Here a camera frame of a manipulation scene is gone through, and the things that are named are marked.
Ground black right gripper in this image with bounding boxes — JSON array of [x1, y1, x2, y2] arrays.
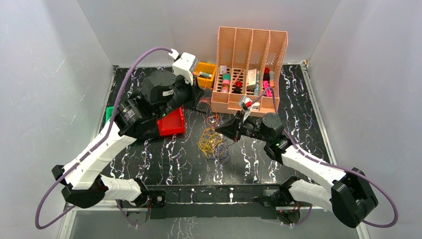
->
[[215, 110, 271, 143]]

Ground orange cable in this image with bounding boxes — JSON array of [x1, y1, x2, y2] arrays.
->
[[201, 97, 221, 127]]

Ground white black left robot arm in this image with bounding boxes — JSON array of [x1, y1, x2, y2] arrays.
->
[[52, 70, 204, 208]]

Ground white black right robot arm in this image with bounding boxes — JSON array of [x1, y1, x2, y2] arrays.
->
[[215, 112, 378, 228]]

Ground dark book Three Days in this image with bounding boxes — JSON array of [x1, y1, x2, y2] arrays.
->
[[196, 96, 211, 113]]

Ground green white glue stick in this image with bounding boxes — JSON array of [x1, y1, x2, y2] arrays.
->
[[193, 72, 212, 79]]

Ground red plastic bin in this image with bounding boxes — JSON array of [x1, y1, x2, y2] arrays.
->
[[157, 107, 186, 137]]

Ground yellow plastic bin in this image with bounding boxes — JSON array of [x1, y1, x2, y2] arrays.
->
[[194, 62, 216, 89]]

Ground red black stamp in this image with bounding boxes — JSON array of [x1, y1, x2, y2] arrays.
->
[[232, 81, 243, 94], [263, 68, 271, 82]]

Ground pink glue stick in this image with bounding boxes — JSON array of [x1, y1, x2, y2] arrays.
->
[[221, 73, 231, 93]]

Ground small white eraser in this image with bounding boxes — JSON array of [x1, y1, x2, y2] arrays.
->
[[219, 65, 227, 75]]

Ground light blue marker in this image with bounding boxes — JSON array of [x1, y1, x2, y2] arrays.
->
[[254, 83, 260, 96]]

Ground white grey card box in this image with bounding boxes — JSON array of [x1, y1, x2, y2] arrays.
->
[[246, 69, 258, 90]]

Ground black plastic bin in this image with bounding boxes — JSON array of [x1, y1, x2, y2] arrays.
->
[[135, 130, 160, 140]]

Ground pink pencil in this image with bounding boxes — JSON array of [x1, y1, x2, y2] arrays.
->
[[233, 69, 243, 83]]

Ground orange highlighter marker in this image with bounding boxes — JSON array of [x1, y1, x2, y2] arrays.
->
[[269, 71, 275, 88]]

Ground pink plastic file organizer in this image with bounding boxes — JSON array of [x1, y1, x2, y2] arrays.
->
[[211, 26, 288, 117]]

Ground green plastic bin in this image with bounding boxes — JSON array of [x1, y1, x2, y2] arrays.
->
[[105, 107, 114, 123]]

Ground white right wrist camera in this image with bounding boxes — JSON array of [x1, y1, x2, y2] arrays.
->
[[238, 96, 260, 122]]

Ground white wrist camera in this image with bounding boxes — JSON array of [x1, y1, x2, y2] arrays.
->
[[238, 96, 260, 122], [169, 48, 199, 86]]

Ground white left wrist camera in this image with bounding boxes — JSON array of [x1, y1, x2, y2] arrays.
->
[[169, 48, 199, 86]]

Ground black metal base rail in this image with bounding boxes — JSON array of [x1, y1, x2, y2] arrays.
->
[[117, 184, 302, 225]]

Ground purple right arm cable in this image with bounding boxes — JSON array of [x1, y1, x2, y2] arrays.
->
[[252, 87, 399, 229]]

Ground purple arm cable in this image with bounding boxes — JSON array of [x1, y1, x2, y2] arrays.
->
[[34, 46, 175, 230], [252, 87, 399, 229]]

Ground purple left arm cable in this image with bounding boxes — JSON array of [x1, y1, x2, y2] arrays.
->
[[34, 46, 175, 230]]

